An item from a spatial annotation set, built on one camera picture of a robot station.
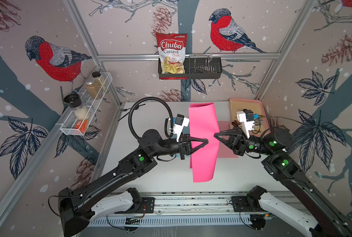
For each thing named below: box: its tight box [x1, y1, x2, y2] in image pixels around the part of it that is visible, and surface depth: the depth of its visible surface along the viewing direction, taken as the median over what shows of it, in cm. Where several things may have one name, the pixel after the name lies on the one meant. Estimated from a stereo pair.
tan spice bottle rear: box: [91, 71, 107, 91], surface depth 82 cm
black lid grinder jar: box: [63, 93, 91, 121], surface depth 66 cm
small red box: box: [74, 119, 88, 133], surface depth 68 cm
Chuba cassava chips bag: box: [155, 32, 188, 80], surface depth 85 cm
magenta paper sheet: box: [188, 102, 220, 183], surface depth 52 cm
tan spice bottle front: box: [85, 78, 103, 100], surface depth 77 cm
